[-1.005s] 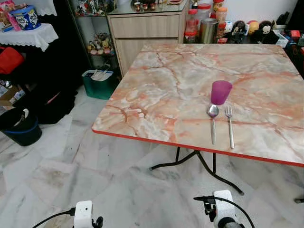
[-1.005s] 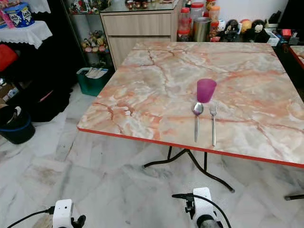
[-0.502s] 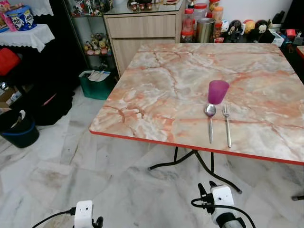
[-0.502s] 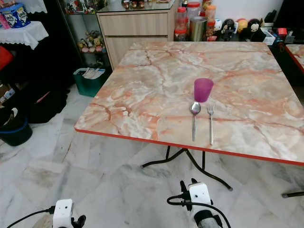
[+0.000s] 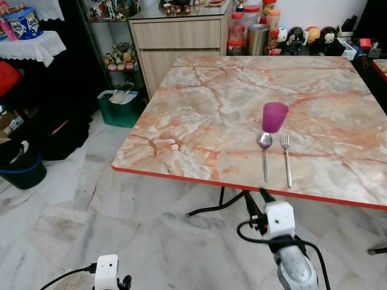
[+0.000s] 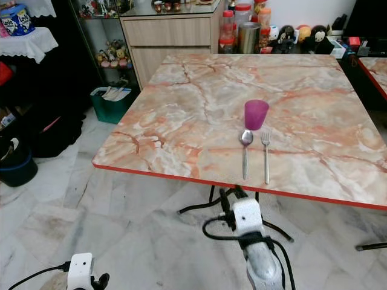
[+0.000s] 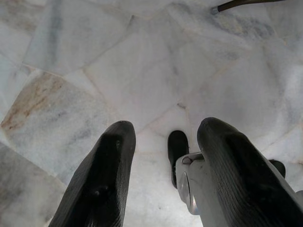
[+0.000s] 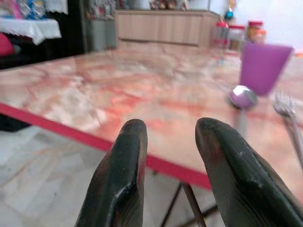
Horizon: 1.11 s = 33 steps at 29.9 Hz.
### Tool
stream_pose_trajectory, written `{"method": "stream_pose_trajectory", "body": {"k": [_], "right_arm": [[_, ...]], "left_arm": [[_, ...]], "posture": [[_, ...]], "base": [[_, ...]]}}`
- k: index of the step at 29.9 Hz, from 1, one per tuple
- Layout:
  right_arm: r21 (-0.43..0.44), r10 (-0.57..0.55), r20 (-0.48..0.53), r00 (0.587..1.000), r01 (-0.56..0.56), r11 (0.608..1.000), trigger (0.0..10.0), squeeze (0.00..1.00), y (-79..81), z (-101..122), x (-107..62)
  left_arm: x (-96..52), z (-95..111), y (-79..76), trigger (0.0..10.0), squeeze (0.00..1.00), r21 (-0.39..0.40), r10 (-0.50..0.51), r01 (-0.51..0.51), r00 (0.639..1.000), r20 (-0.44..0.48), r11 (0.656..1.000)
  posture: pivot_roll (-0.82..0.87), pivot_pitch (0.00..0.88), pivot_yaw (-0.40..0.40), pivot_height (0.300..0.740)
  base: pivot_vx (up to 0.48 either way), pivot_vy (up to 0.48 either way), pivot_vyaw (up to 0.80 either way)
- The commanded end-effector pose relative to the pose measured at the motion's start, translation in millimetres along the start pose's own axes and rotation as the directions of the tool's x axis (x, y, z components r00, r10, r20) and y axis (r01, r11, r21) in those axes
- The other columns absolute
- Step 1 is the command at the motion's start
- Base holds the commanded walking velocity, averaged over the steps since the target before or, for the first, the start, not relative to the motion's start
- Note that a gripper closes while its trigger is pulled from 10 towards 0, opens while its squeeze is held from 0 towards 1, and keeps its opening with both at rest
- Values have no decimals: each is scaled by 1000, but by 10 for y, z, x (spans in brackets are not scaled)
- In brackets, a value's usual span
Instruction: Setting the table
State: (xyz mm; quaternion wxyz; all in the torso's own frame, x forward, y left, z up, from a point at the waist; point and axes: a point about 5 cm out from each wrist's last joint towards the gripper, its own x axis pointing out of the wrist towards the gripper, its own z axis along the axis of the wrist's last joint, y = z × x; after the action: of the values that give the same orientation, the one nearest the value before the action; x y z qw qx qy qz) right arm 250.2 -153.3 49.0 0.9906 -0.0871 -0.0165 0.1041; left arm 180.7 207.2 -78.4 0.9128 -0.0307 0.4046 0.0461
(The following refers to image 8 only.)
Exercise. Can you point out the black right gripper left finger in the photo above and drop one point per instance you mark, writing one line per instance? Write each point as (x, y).
(123, 179)

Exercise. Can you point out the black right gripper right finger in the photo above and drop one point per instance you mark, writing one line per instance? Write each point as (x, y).
(236, 184)

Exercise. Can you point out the steel spoon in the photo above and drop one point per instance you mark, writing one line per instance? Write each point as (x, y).
(242, 97)

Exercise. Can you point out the steel fork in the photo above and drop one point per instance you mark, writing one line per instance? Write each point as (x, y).
(287, 111)

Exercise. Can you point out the marble table with red edge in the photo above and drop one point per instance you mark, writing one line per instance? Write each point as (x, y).
(142, 89)

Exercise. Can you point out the purple plastic cup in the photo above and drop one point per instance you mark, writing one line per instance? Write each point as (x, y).
(262, 68)

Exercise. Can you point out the grey bin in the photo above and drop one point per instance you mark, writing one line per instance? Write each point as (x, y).
(100, 35)

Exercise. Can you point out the clear jar with red lid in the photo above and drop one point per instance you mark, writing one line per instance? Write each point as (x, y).
(254, 29)
(221, 33)
(236, 36)

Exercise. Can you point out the black shelf unit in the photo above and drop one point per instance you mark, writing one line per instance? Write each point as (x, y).
(68, 35)

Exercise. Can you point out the light wooden cabinet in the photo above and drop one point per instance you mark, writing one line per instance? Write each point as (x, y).
(163, 28)

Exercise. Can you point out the teal hanging ornament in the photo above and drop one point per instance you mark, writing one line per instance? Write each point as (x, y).
(229, 14)

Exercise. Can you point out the pink cushion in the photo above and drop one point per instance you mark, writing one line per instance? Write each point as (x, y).
(5, 46)

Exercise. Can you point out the colourful packages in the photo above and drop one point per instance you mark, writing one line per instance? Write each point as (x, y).
(26, 8)

